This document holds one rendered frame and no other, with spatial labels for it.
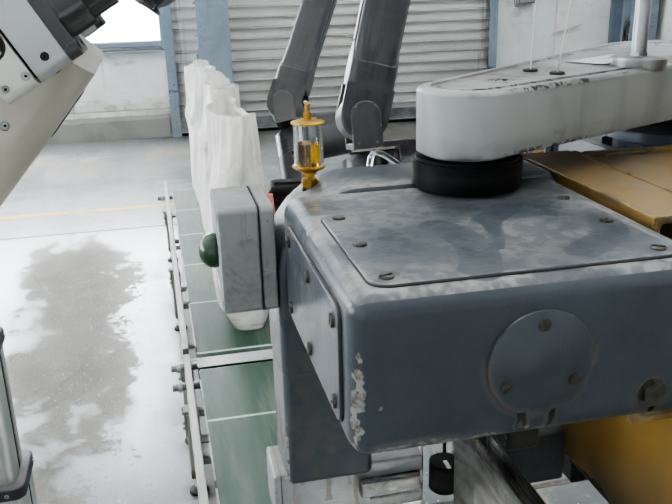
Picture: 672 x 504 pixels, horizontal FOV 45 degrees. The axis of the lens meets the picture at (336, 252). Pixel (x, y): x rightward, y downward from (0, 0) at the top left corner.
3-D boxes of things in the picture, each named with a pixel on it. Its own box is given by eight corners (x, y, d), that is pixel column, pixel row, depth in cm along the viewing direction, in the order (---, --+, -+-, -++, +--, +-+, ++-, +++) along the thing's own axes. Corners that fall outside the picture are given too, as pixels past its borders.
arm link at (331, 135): (279, 109, 145) (270, 92, 137) (341, 96, 144) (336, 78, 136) (290, 172, 143) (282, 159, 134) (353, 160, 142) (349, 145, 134)
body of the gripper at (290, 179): (333, 186, 133) (326, 148, 136) (271, 189, 131) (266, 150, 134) (327, 206, 138) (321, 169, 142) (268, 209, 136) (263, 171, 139)
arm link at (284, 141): (278, 143, 143) (271, 126, 138) (316, 135, 142) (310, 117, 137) (282, 177, 140) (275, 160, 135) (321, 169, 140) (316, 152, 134)
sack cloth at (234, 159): (211, 285, 310) (196, 95, 286) (267, 280, 313) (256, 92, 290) (218, 336, 266) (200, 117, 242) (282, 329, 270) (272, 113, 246)
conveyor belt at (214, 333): (173, 202, 458) (172, 187, 455) (242, 197, 465) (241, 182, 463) (200, 384, 254) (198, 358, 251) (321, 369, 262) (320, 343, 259)
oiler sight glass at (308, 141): (292, 162, 70) (290, 122, 69) (320, 160, 70) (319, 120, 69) (297, 168, 68) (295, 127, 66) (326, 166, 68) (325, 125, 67)
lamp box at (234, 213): (217, 284, 73) (209, 187, 70) (266, 278, 74) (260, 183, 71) (225, 316, 66) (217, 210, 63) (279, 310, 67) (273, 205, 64)
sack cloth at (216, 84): (198, 229, 378) (185, 72, 354) (244, 225, 383) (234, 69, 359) (207, 262, 335) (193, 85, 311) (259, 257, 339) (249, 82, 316)
